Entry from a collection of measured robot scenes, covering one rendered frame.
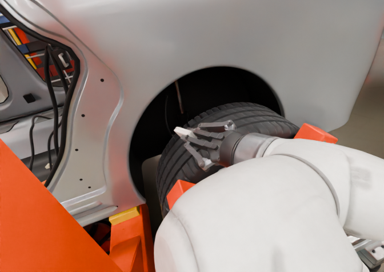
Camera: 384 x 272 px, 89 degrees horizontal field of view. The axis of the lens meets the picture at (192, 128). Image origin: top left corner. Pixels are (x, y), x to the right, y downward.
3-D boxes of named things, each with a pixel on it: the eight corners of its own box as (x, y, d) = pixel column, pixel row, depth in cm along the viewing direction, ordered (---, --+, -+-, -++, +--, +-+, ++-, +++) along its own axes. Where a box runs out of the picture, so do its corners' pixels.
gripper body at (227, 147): (243, 182, 38) (211, 167, 45) (264, 147, 40) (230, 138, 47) (225, 163, 33) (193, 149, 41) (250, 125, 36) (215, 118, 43)
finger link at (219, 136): (220, 140, 40) (224, 135, 41) (190, 129, 49) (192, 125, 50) (229, 150, 42) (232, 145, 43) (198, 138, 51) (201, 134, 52)
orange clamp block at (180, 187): (202, 185, 58) (178, 178, 54) (212, 206, 52) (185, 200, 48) (190, 201, 60) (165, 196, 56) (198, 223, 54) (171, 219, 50)
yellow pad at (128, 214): (138, 194, 110) (135, 188, 108) (140, 215, 99) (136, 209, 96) (114, 203, 108) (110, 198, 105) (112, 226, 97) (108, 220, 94)
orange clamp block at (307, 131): (300, 150, 65) (317, 127, 61) (320, 164, 58) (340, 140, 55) (287, 146, 62) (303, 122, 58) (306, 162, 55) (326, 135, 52)
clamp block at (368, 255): (351, 228, 56) (356, 218, 53) (387, 261, 49) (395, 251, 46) (337, 235, 55) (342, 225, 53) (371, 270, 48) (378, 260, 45)
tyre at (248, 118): (188, 79, 66) (137, 212, 91) (215, 106, 47) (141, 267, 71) (308, 120, 95) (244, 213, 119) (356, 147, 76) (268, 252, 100)
